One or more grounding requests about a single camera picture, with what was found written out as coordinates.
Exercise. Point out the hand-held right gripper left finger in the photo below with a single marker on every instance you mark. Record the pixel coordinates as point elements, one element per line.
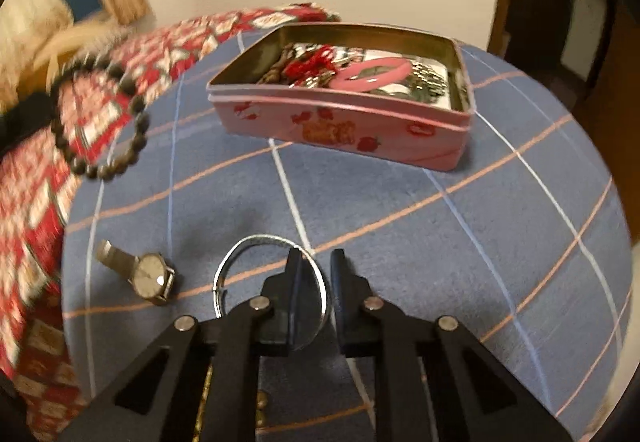
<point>296,292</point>

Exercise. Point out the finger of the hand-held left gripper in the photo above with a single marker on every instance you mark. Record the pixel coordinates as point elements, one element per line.
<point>25,119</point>

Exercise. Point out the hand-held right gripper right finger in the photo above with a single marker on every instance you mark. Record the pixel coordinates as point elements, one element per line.
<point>340,292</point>

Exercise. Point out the silver bangle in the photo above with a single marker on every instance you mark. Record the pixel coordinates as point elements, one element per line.
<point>260,237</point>

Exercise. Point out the pink floral tin box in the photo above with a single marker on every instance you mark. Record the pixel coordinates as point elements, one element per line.
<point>350,127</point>

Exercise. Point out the green jade pendant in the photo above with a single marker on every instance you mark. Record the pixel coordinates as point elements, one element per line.
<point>405,93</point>

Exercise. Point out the pink bangle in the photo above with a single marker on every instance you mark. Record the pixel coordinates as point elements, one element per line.
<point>370,83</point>

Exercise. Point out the light brown bead strand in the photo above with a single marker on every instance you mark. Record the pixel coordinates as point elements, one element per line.
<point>279,67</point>

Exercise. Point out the cream wooden headboard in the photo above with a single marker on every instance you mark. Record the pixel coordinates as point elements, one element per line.
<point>75,42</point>

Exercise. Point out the red patterned bed blanket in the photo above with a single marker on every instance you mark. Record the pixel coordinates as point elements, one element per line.
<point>30,232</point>

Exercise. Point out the sheer cream curtain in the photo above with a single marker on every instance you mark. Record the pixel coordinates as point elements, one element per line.
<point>35,7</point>

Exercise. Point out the metal band wristwatch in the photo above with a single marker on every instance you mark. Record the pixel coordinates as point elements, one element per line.
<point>150,272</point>

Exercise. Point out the white printed paper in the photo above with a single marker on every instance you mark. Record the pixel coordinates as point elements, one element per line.
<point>372,53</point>

